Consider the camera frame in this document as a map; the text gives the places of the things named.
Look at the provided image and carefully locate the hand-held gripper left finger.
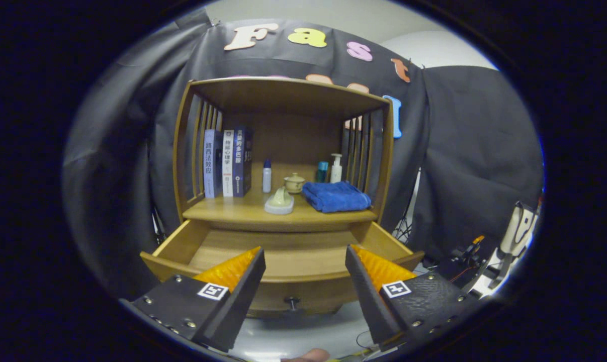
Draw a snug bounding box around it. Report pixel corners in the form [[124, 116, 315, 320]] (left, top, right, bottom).
[[120, 246, 267, 352]]

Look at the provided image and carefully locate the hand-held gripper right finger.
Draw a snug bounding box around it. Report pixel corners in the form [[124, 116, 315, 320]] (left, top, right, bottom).
[[345, 244, 485, 351]]

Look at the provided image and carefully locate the wooden drawer with black knob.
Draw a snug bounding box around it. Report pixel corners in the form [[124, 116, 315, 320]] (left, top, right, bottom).
[[140, 219, 425, 318]]

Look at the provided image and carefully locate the pale green scrub brush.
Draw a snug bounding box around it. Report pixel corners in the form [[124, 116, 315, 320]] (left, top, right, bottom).
[[264, 187, 295, 216]]

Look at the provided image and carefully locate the wooden countertop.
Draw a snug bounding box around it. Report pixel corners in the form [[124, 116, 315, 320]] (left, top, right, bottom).
[[183, 162, 379, 233]]

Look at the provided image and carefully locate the wooden cabinet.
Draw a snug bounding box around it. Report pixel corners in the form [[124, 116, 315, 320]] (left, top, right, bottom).
[[171, 76, 395, 234]]

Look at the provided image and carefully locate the black tripod stand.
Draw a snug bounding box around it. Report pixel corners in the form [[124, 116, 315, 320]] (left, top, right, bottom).
[[391, 168, 422, 244]]

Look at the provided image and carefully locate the black equipment with orange part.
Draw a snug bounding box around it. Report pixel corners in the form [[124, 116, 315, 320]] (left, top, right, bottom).
[[424, 235, 490, 290]]

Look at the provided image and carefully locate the folded blue towel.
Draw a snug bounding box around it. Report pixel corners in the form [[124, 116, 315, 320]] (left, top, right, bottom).
[[302, 181, 372, 214]]

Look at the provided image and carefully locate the beige lidded teacup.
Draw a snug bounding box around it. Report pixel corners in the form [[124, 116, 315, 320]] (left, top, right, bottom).
[[284, 172, 306, 195]]

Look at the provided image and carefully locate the white book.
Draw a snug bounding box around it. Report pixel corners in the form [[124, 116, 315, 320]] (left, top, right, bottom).
[[222, 130, 235, 198]]

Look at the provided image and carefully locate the light blue book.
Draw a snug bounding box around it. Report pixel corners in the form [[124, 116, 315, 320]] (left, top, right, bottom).
[[203, 129, 224, 199]]

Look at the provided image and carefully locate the dark blue book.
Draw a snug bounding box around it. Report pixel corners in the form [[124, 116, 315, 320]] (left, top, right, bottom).
[[232, 126, 254, 198]]

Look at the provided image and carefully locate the white device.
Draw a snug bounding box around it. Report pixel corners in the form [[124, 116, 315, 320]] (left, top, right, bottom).
[[477, 201, 540, 297]]

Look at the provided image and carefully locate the black backdrop cloth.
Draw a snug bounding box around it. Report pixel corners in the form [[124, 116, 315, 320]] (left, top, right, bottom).
[[62, 13, 544, 297]]

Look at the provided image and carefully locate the thin black cable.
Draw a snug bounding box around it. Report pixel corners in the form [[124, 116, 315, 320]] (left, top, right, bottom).
[[356, 329, 379, 350]]

